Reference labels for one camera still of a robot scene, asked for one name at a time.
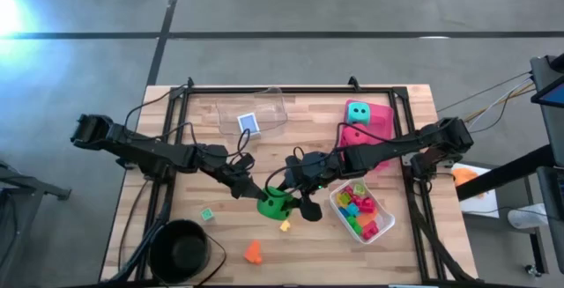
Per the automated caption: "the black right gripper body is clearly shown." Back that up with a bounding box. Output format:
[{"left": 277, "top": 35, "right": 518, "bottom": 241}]
[{"left": 284, "top": 150, "right": 345, "bottom": 191}]

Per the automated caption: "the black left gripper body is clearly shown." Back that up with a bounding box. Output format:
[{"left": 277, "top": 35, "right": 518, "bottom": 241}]
[{"left": 215, "top": 159, "right": 257, "bottom": 194}]

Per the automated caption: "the green foam die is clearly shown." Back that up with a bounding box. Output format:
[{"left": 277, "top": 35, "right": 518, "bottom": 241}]
[{"left": 256, "top": 185, "right": 295, "bottom": 222}]

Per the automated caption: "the green tall-stud toy brick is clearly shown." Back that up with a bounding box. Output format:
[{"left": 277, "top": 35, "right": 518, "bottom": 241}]
[{"left": 345, "top": 216, "right": 363, "bottom": 235}]

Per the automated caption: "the red foam die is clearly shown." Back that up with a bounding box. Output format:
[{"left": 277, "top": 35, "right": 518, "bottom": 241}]
[{"left": 340, "top": 123, "right": 372, "bottom": 149}]

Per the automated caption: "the blue white card box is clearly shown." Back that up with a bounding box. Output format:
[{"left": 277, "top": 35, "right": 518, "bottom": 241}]
[{"left": 236, "top": 111, "right": 262, "bottom": 140}]

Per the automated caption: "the red tall-stud toy brick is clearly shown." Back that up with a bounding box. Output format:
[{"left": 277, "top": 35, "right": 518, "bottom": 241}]
[
  {"left": 352, "top": 185, "right": 375, "bottom": 213},
  {"left": 360, "top": 220, "right": 381, "bottom": 241}
]

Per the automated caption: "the long orange toy brick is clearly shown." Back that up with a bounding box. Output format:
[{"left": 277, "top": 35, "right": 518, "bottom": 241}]
[{"left": 356, "top": 209, "right": 380, "bottom": 228}]

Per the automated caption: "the teal foam die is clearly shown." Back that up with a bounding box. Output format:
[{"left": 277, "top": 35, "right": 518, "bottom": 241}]
[{"left": 346, "top": 101, "right": 372, "bottom": 125}]

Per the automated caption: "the clear plastic bin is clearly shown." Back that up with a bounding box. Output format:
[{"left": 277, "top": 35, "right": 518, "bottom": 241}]
[{"left": 214, "top": 85, "right": 290, "bottom": 142}]

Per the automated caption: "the white plastic bin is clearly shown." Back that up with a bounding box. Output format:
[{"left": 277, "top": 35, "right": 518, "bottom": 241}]
[{"left": 329, "top": 177, "right": 397, "bottom": 246}]

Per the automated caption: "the pink plastic bin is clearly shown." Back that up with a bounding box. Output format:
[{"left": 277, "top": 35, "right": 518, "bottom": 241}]
[{"left": 338, "top": 99, "right": 396, "bottom": 174}]

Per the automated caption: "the black round bucket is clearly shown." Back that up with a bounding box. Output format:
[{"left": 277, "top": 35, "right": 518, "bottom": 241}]
[{"left": 147, "top": 218, "right": 212, "bottom": 284}]

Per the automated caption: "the orange object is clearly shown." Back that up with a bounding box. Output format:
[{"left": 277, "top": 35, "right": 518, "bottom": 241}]
[{"left": 452, "top": 167, "right": 480, "bottom": 188}]

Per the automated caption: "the white tray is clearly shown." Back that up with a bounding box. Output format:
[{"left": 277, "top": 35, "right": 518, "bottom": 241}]
[{"left": 449, "top": 162, "right": 500, "bottom": 218}]

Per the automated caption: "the black stand bar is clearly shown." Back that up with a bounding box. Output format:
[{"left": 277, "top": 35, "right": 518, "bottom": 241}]
[{"left": 456, "top": 144, "right": 557, "bottom": 202}]

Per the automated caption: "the grey metal stand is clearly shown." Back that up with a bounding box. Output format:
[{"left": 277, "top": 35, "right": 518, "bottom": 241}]
[{"left": 0, "top": 159, "right": 72, "bottom": 280}]

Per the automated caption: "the white shoe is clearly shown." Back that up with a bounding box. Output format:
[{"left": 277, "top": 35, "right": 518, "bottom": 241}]
[{"left": 506, "top": 205, "right": 551, "bottom": 231}]

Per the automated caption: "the dark laptop blue screen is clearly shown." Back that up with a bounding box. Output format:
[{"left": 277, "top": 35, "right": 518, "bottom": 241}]
[{"left": 531, "top": 54, "right": 564, "bottom": 108}]

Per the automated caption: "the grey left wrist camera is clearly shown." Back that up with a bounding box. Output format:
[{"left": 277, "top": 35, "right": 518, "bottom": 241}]
[{"left": 233, "top": 152, "right": 256, "bottom": 171}]

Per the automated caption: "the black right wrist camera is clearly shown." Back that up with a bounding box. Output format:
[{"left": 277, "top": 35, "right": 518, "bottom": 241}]
[{"left": 284, "top": 154, "right": 306, "bottom": 183}]

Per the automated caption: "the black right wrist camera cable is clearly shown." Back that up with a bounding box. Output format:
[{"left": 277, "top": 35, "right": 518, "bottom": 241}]
[{"left": 263, "top": 145, "right": 309, "bottom": 197}]

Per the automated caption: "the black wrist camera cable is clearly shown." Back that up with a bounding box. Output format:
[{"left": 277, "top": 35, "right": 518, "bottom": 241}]
[
  {"left": 263, "top": 145, "right": 309, "bottom": 197},
  {"left": 226, "top": 128, "right": 253, "bottom": 166}
]

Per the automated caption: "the black left wrist camera cable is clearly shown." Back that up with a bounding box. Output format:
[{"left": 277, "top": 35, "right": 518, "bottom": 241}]
[{"left": 226, "top": 128, "right": 253, "bottom": 166}]

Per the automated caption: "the black table rig frame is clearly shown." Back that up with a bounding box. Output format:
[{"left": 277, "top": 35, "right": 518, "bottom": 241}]
[{"left": 134, "top": 76, "right": 481, "bottom": 284}]

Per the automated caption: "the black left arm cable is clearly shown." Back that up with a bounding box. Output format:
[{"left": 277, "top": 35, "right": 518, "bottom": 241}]
[{"left": 123, "top": 85, "right": 197, "bottom": 146}]

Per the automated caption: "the grey cable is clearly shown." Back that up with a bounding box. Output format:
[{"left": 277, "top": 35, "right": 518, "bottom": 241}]
[{"left": 435, "top": 70, "right": 535, "bottom": 114}]

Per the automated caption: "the white cable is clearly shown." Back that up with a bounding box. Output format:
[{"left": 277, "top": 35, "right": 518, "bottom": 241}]
[{"left": 478, "top": 78, "right": 537, "bottom": 117}]

